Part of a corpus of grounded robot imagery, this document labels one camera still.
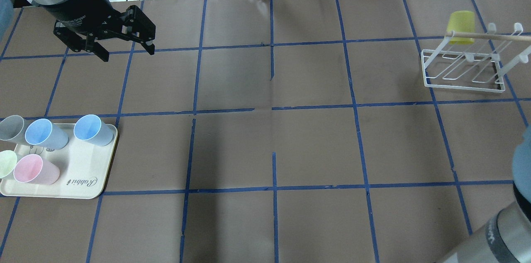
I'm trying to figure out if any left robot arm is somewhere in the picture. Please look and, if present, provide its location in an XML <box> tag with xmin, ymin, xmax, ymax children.
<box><xmin>1</xmin><ymin>0</ymin><xmax>156</xmax><ymax>61</ymax></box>

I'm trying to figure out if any cream plastic tray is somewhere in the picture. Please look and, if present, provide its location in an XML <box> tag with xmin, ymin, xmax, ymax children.
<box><xmin>0</xmin><ymin>123</ymin><xmax>118</xmax><ymax>199</ymax></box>

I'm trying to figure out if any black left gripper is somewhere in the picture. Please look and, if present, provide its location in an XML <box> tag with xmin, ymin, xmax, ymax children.
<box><xmin>53</xmin><ymin>0</ymin><xmax>156</xmax><ymax>62</ymax></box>

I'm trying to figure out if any pale green plastic cup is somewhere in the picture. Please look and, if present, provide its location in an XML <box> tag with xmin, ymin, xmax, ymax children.
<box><xmin>0</xmin><ymin>150</ymin><xmax>19</xmax><ymax>180</ymax></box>

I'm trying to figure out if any pink plastic cup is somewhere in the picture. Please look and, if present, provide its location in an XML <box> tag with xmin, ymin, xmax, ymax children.
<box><xmin>13</xmin><ymin>154</ymin><xmax>60</xmax><ymax>185</ymax></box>

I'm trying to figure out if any grey plastic cup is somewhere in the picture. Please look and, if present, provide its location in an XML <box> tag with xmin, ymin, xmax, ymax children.
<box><xmin>0</xmin><ymin>115</ymin><xmax>31</xmax><ymax>146</ymax></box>

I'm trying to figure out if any light blue cup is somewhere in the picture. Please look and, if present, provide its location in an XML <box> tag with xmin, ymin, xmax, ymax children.
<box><xmin>24</xmin><ymin>119</ymin><xmax>69</xmax><ymax>150</ymax></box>
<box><xmin>73</xmin><ymin>114</ymin><xmax>114</xmax><ymax>146</ymax></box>

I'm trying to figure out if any yellow plastic cup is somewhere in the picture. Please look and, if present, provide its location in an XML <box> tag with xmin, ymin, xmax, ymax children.
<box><xmin>446</xmin><ymin>10</ymin><xmax>475</xmax><ymax>45</ymax></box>

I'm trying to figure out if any light blue cup middle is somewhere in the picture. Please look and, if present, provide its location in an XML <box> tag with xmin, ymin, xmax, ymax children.
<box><xmin>24</xmin><ymin>119</ymin><xmax>69</xmax><ymax>150</ymax></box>

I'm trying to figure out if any white wire cup rack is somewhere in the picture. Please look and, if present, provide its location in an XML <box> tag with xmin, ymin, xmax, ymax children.
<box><xmin>420</xmin><ymin>23</ymin><xmax>530</xmax><ymax>93</ymax></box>

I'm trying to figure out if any light blue cup front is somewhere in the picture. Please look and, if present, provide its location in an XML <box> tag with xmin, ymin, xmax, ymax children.
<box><xmin>73</xmin><ymin>114</ymin><xmax>114</xmax><ymax>146</ymax></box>

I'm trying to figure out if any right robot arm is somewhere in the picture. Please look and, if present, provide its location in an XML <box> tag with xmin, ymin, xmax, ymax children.
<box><xmin>437</xmin><ymin>127</ymin><xmax>531</xmax><ymax>263</ymax></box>

